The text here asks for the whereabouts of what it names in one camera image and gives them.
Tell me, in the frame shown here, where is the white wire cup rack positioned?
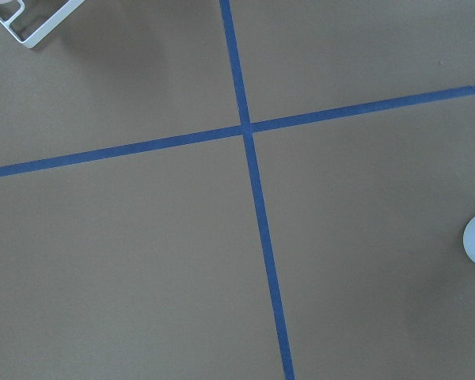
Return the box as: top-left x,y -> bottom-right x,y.
0,0 -> 85,49

